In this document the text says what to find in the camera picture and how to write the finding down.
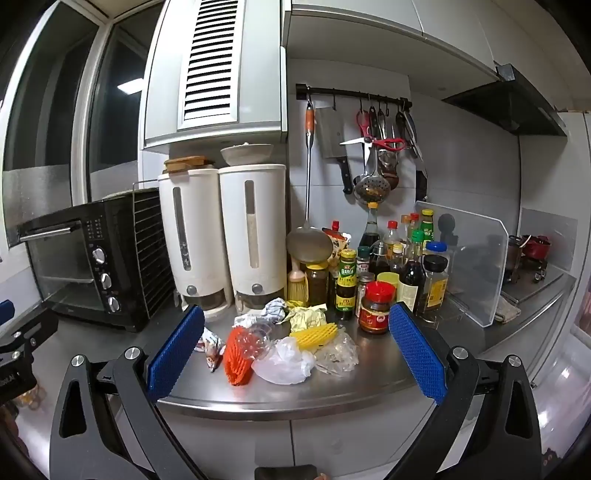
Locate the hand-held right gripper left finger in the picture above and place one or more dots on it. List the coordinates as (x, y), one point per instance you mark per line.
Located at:
(178, 353)

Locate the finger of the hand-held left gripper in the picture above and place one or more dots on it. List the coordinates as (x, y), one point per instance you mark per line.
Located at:
(5, 311)
(37, 325)

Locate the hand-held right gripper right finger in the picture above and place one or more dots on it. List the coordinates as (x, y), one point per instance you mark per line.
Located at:
(418, 355)

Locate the orange foam net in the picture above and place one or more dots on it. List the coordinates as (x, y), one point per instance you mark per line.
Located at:
(235, 367)

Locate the yellow foam net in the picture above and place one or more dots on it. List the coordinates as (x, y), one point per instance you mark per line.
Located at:
(314, 338)

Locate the printed snack wrapper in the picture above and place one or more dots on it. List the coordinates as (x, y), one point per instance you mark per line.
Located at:
(211, 346)

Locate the red lid chili jar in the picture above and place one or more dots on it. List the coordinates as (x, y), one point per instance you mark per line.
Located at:
(375, 314)

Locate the large dark soy bottle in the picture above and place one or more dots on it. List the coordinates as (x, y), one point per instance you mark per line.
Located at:
(412, 286)

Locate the black lid spice jar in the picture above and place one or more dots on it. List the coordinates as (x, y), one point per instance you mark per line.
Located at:
(436, 286)

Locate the black toaster oven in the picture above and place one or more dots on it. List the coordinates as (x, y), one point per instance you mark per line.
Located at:
(69, 258)

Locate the clear plastic cup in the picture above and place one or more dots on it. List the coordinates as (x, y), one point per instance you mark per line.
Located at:
(254, 344)

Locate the clear plastic wrap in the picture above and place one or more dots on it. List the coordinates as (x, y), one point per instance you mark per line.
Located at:
(339, 353)

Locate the yellow lid container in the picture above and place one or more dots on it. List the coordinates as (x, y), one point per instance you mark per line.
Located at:
(388, 278)

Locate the silver lid spice jar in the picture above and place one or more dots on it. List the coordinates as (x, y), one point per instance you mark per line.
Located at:
(366, 284)

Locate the green label sauce bottle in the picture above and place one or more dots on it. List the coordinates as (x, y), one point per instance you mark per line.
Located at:
(346, 286)

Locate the grey dish cloth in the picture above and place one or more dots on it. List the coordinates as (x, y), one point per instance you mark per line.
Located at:
(507, 310)

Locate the metal spout oil bottle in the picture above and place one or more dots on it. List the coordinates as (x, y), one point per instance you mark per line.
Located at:
(381, 261)

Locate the white plastic bag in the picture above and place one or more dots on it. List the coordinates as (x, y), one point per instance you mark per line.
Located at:
(281, 364)

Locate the clear splash guard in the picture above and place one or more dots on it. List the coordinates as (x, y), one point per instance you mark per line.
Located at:
(475, 267)

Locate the crumpled white blue paper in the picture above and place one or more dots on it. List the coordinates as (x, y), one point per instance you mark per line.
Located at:
(275, 308)

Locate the blue lid jar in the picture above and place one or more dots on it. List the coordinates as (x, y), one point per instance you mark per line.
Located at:
(437, 248)

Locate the green lid spice bottle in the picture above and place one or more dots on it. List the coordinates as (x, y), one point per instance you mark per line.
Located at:
(363, 261)

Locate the crumpled pale yellow paper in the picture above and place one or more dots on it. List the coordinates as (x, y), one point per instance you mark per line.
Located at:
(307, 318)

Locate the yellow lid pickle jar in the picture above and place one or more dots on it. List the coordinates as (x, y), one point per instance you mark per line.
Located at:
(317, 286)

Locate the red cap seasoning bottle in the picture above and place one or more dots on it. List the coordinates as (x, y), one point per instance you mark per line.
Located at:
(391, 235)

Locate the white grain dispenser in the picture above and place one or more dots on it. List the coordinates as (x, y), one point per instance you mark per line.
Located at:
(270, 221)
(203, 230)

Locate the shiny yellow wrapper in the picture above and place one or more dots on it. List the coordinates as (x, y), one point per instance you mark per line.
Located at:
(295, 303)

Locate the tall dark vinegar bottle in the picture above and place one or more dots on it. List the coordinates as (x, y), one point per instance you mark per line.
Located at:
(370, 235)

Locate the yellow cap green bottle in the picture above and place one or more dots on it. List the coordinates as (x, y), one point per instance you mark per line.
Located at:
(427, 226)

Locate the orange cap bottle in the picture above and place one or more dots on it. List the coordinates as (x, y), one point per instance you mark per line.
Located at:
(405, 224)

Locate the gas stove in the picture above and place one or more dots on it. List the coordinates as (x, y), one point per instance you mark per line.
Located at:
(531, 272)

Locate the red cap squeeze pouch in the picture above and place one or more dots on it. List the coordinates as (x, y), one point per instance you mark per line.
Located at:
(336, 240)

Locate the red cooking pot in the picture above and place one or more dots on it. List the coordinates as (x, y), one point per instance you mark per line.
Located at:
(538, 247)

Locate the metal slotted ladle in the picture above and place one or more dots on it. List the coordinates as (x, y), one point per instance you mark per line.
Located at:
(371, 189)

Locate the brown soup ladle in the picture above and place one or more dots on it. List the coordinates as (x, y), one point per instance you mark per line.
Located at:
(391, 170)

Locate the brown lidded box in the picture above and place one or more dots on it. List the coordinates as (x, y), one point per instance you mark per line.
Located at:
(187, 164)

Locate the white bowl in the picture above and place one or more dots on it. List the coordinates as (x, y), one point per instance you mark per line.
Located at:
(247, 154)

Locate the window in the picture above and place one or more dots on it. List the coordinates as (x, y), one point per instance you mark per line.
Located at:
(46, 101)

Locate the metal kitchen tongs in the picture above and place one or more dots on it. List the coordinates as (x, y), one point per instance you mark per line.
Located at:
(410, 129)

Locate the black range hood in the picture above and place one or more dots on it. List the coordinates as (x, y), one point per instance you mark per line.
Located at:
(512, 106)

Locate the white vented cabinet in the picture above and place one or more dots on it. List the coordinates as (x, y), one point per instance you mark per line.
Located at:
(258, 69)

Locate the black hook rail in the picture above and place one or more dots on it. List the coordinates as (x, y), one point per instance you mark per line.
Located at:
(351, 93)

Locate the white wall cabinet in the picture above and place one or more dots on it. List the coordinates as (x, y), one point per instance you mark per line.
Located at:
(369, 32)

